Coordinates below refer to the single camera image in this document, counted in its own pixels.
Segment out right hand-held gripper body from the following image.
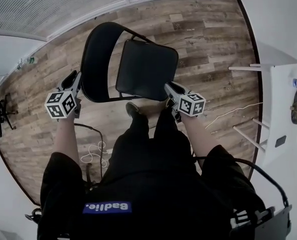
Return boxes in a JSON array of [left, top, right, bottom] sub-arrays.
[[167, 91, 206, 124]]

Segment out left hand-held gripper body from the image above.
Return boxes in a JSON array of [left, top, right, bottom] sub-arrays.
[[44, 90, 83, 121]]

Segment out black folding chair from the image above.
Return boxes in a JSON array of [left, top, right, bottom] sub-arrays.
[[79, 21, 180, 104]]

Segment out person's right forearm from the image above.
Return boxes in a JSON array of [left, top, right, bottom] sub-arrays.
[[180, 113, 214, 159]]

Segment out person's left forearm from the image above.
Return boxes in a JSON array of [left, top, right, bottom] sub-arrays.
[[53, 117, 81, 165]]

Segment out person's black trousers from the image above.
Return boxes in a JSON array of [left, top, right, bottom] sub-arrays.
[[113, 107, 197, 175]]

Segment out person's left shoe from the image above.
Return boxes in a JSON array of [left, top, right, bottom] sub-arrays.
[[125, 101, 141, 119]]

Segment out green plastic bottle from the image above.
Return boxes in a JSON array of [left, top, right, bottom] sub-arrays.
[[15, 56, 37, 71]]

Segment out wide white window blind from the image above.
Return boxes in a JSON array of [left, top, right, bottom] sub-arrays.
[[0, 0, 127, 41]]

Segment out dark wooden baseboard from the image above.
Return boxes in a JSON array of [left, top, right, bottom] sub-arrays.
[[222, 0, 264, 182]]

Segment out white table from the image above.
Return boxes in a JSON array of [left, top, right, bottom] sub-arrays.
[[228, 62, 297, 170]]

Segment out person's black shirt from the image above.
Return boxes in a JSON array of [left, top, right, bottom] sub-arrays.
[[37, 133, 267, 240]]

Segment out black phone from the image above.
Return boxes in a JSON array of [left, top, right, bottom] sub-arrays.
[[275, 135, 287, 149]]

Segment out grey backpack rig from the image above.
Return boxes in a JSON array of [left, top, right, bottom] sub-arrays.
[[229, 203, 293, 240]]

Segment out long white cable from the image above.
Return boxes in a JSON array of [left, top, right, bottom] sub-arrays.
[[204, 101, 264, 131]]

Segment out coiled white cable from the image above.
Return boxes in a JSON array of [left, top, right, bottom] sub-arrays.
[[80, 141, 112, 170]]

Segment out thick black cable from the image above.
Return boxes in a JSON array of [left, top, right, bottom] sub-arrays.
[[234, 157, 289, 207]]

